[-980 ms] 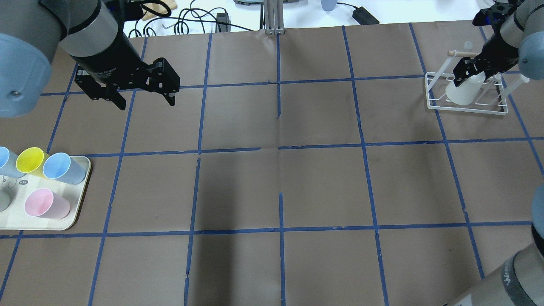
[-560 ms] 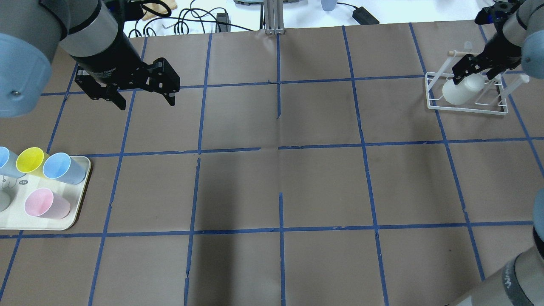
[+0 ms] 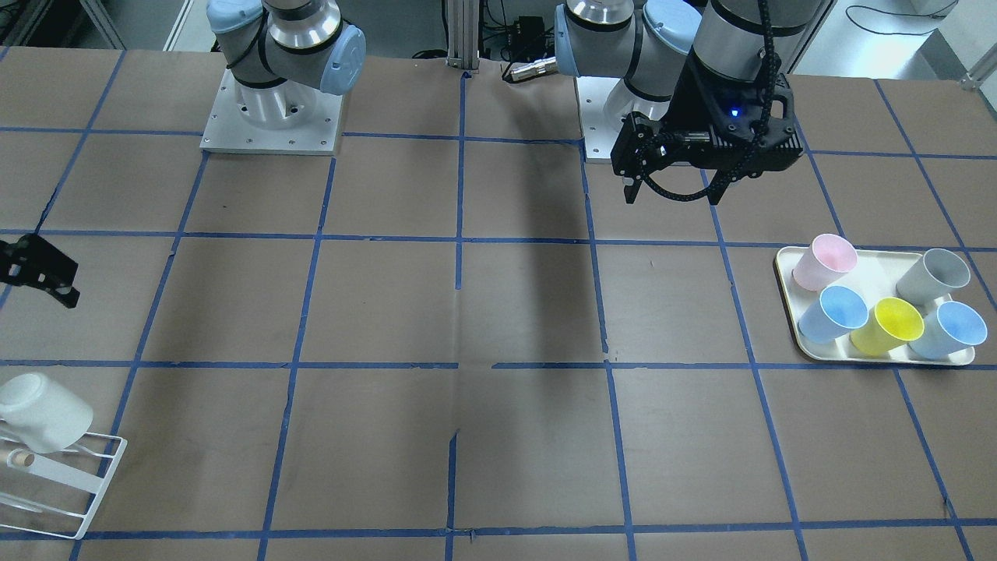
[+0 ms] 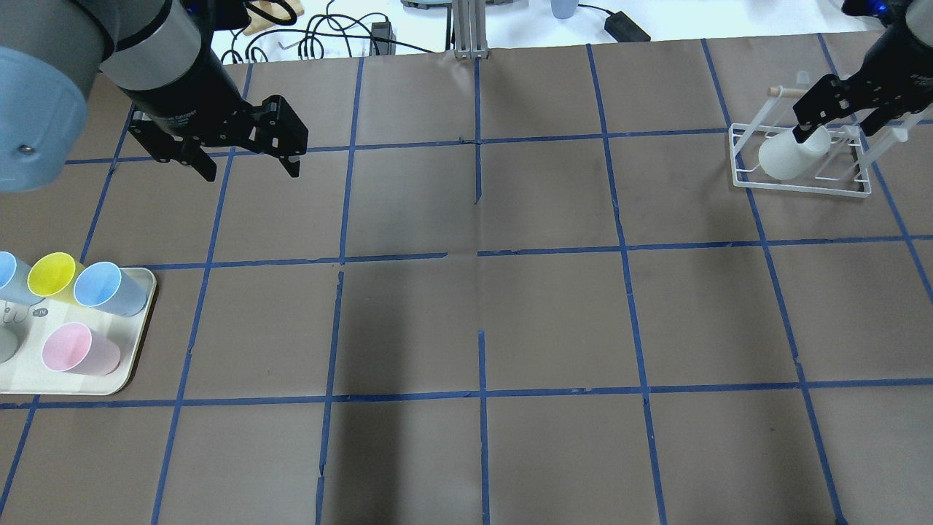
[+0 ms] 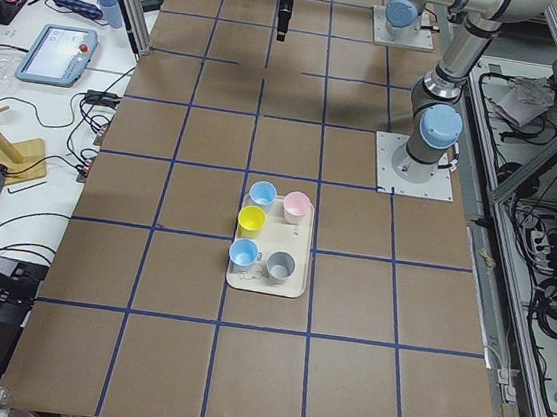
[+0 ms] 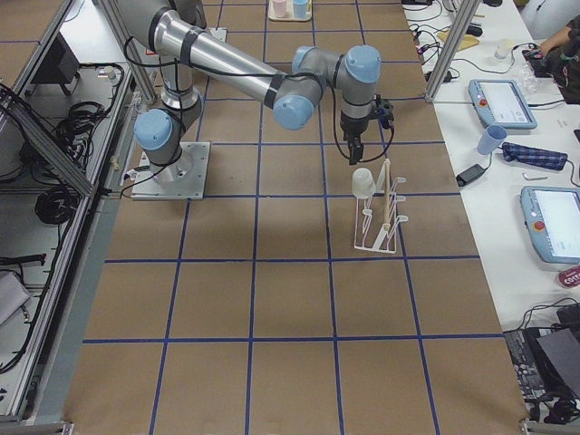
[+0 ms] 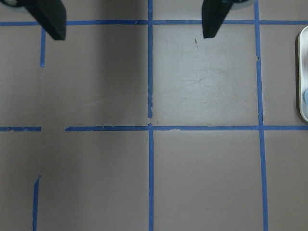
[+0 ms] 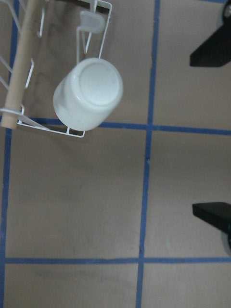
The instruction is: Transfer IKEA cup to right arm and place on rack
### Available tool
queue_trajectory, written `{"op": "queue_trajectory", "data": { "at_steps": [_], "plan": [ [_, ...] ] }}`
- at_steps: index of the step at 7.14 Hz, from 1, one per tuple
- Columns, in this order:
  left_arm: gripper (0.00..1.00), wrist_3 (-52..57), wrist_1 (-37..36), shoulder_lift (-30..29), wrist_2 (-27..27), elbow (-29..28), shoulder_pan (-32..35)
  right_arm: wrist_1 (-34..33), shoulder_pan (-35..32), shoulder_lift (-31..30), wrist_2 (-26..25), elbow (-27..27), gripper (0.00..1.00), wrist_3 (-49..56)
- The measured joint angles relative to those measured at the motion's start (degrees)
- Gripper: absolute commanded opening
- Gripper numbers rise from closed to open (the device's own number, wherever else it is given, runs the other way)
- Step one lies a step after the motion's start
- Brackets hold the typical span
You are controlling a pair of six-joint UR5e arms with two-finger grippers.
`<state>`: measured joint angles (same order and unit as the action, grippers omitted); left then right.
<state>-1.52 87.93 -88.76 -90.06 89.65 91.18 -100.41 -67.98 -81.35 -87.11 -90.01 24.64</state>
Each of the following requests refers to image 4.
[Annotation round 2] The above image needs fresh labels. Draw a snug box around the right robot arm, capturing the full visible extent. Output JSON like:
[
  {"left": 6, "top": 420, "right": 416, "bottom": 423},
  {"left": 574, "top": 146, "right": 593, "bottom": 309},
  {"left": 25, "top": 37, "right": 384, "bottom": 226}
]
[{"left": 792, "top": 1, "right": 932, "bottom": 144}]

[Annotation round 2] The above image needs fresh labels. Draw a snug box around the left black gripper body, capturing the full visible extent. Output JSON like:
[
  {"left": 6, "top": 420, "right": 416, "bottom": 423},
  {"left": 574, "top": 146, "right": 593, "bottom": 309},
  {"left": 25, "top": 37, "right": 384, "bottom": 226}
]
[{"left": 124, "top": 49, "right": 262, "bottom": 163}]

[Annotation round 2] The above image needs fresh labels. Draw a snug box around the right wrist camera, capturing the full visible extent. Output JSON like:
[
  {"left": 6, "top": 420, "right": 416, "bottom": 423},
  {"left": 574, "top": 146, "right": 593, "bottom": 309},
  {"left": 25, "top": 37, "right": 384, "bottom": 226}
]
[{"left": 840, "top": 0, "right": 912, "bottom": 24}]

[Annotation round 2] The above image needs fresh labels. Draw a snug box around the pink plastic cup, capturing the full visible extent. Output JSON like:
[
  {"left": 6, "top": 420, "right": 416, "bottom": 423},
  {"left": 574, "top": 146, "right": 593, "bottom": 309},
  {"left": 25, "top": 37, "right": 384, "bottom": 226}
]
[{"left": 40, "top": 322, "right": 121, "bottom": 376}]

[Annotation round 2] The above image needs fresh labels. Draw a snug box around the grey plastic cup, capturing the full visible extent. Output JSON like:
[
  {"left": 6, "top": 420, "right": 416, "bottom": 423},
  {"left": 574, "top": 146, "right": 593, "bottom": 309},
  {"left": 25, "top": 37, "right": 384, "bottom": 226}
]
[{"left": 0, "top": 325, "right": 20, "bottom": 363}]

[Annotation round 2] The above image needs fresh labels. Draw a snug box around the wooden stand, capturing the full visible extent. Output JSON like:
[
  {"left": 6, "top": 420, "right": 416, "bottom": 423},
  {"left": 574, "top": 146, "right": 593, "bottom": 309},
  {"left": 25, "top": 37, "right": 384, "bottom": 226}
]
[{"left": 242, "top": 1, "right": 304, "bottom": 36}]

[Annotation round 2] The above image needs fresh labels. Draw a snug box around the black power adapter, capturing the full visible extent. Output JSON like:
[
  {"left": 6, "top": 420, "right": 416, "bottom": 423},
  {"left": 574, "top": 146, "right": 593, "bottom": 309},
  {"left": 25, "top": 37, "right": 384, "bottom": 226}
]
[{"left": 604, "top": 11, "right": 651, "bottom": 43}]

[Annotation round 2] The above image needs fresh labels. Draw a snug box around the light blue plastic cup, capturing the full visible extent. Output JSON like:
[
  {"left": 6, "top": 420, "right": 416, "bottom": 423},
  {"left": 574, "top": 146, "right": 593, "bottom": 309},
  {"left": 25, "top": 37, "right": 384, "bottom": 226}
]
[{"left": 1, "top": 252, "right": 44, "bottom": 306}]

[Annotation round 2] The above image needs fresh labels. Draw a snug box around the white wire cup rack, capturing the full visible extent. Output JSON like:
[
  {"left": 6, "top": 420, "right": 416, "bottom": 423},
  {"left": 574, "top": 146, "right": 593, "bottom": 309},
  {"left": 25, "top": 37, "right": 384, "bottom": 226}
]
[{"left": 727, "top": 70, "right": 931, "bottom": 198}]

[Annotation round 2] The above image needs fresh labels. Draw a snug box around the cream plastic tray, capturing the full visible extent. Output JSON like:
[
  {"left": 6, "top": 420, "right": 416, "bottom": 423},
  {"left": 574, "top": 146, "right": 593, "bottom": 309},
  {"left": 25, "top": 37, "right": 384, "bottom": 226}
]
[{"left": 1, "top": 267, "right": 157, "bottom": 395}]

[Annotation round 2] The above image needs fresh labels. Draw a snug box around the aluminium frame post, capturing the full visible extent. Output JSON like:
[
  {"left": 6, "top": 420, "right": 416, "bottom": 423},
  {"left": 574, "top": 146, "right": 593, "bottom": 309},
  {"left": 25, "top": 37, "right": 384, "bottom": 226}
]
[{"left": 450, "top": 0, "right": 488, "bottom": 60}]

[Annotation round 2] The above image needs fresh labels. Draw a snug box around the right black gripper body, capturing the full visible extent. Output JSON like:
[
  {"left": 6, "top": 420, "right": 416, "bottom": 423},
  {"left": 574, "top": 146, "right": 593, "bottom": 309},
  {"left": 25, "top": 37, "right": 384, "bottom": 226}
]
[{"left": 846, "top": 15, "right": 932, "bottom": 117}]

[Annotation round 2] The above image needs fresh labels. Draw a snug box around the cream white plastic cup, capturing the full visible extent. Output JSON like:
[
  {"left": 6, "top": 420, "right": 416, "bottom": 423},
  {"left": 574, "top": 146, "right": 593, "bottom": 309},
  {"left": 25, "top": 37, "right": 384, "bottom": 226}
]
[{"left": 757, "top": 127, "right": 831, "bottom": 182}]

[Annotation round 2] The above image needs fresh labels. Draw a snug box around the black cable bundle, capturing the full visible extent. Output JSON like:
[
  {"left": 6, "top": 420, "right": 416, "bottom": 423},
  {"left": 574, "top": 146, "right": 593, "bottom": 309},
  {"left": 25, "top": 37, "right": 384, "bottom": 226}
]
[{"left": 244, "top": 13, "right": 380, "bottom": 63}]

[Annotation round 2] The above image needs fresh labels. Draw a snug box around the yellow plastic cup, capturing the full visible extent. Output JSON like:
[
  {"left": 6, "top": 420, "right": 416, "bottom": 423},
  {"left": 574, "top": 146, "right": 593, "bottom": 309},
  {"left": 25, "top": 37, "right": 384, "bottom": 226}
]
[{"left": 27, "top": 252, "right": 85, "bottom": 306}]

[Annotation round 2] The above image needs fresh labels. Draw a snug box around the blue cup on desk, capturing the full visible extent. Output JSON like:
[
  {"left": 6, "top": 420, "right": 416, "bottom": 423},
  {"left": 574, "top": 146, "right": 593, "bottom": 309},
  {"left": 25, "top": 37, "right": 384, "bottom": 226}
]
[{"left": 550, "top": 0, "right": 579, "bottom": 20}]

